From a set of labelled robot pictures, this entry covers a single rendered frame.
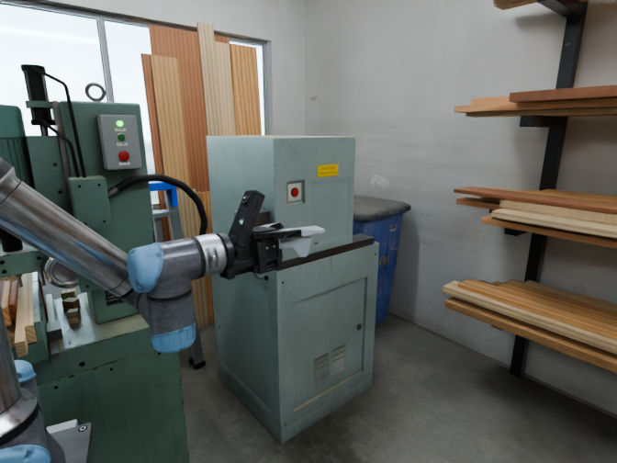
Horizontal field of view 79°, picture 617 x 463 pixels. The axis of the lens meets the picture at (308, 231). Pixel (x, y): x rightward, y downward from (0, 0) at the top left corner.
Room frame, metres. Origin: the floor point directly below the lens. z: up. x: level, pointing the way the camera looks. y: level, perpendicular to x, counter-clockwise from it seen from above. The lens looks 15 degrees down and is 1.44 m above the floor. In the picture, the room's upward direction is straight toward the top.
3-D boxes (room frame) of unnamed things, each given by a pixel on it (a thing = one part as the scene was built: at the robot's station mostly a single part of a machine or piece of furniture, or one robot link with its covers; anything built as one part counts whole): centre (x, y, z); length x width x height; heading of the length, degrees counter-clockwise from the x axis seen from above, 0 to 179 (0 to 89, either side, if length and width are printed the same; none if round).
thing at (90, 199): (1.12, 0.66, 1.23); 0.09 x 0.08 x 0.15; 126
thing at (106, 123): (1.19, 0.58, 1.40); 0.10 x 0.06 x 0.16; 126
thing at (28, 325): (1.11, 0.90, 0.93); 0.60 x 0.02 x 0.05; 36
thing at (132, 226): (1.29, 0.69, 1.16); 0.22 x 0.22 x 0.72; 36
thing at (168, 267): (0.60, 0.24, 1.21); 0.11 x 0.08 x 0.09; 129
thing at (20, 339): (1.03, 0.86, 0.92); 0.55 x 0.02 x 0.04; 36
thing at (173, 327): (0.61, 0.25, 1.12); 0.11 x 0.08 x 0.11; 39
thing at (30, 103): (1.20, 0.81, 1.54); 0.08 x 0.08 x 0.17; 36
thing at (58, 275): (1.09, 0.75, 1.02); 0.12 x 0.03 x 0.12; 126
